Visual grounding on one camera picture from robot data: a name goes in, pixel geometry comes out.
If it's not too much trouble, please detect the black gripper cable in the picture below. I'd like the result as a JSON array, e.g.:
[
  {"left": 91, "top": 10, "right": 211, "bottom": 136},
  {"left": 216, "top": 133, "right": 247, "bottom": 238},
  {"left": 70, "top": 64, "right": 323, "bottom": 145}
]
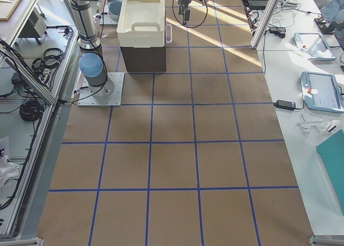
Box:
[{"left": 172, "top": 0, "right": 209, "bottom": 29}]

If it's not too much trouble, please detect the clear acrylic bracket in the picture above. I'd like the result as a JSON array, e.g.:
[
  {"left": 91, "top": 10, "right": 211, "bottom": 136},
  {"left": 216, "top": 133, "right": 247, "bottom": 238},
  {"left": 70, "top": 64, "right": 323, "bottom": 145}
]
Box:
[{"left": 297, "top": 113, "right": 326, "bottom": 135}]

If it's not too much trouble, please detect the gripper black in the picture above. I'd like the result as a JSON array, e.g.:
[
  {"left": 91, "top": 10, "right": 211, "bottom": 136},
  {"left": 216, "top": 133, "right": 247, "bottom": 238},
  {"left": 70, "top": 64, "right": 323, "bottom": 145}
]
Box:
[{"left": 178, "top": 0, "right": 191, "bottom": 22}]

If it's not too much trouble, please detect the dark wooden drawer cabinet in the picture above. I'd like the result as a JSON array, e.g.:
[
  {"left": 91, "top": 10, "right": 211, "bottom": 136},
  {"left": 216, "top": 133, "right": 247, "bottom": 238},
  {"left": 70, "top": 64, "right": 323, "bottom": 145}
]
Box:
[{"left": 120, "top": 46, "right": 167, "bottom": 73}]

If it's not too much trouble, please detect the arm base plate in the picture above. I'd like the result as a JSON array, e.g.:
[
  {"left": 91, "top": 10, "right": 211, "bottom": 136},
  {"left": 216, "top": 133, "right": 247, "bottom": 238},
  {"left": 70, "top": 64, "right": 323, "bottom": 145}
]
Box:
[{"left": 77, "top": 73, "right": 125, "bottom": 107}]

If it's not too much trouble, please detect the coiled black cable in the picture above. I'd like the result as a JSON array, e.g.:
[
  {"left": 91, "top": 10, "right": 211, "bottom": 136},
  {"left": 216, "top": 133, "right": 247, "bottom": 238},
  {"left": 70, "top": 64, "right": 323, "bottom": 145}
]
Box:
[{"left": 19, "top": 99, "right": 44, "bottom": 122}]

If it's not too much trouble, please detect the teal box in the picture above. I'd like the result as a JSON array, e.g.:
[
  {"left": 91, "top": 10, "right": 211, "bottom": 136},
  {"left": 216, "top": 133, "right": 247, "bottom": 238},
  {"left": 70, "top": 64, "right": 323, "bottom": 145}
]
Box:
[{"left": 316, "top": 129, "right": 343, "bottom": 205}]

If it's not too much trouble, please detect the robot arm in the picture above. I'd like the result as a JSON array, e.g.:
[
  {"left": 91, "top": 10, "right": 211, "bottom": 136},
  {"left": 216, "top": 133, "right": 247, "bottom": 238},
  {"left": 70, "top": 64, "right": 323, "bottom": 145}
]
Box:
[
  {"left": 108, "top": 0, "right": 166, "bottom": 23},
  {"left": 69, "top": 0, "right": 191, "bottom": 97}
]

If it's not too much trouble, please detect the grey electronics box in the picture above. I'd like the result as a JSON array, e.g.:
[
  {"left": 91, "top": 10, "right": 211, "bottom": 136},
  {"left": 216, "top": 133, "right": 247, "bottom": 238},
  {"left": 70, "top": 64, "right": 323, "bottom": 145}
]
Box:
[{"left": 18, "top": 8, "right": 47, "bottom": 45}]

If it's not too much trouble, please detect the teach pendant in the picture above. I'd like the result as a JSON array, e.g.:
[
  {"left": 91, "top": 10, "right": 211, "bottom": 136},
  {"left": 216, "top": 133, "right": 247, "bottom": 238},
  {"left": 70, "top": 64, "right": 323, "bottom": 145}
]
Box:
[
  {"left": 293, "top": 32, "right": 336, "bottom": 61},
  {"left": 300, "top": 71, "right": 343, "bottom": 113}
]

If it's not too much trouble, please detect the teach pendant far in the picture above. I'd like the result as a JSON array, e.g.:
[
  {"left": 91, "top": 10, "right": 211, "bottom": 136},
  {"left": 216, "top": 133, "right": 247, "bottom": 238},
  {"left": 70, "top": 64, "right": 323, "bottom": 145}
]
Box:
[{"left": 293, "top": 32, "right": 336, "bottom": 61}]

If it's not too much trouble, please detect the white drawer handle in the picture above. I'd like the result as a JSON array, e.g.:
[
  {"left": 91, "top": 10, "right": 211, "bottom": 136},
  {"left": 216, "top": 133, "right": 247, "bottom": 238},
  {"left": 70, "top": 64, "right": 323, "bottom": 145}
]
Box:
[{"left": 166, "top": 24, "right": 173, "bottom": 44}]

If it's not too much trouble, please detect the black power adapter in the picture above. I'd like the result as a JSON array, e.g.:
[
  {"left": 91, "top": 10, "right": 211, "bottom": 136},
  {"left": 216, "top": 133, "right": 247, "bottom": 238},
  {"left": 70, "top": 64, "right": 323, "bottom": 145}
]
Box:
[{"left": 274, "top": 100, "right": 296, "bottom": 111}]

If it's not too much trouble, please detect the white plastic tray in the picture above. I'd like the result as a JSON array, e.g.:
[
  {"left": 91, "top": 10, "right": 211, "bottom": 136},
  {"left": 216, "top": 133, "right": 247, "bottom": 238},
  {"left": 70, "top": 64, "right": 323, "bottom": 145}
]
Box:
[{"left": 117, "top": 0, "right": 165, "bottom": 48}]

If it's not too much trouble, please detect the teach pendant near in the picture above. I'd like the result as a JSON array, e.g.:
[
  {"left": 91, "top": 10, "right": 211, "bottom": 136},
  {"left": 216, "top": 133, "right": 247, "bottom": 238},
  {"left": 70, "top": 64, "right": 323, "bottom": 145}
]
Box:
[{"left": 300, "top": 71, "right": 343, "bottom": 113}]

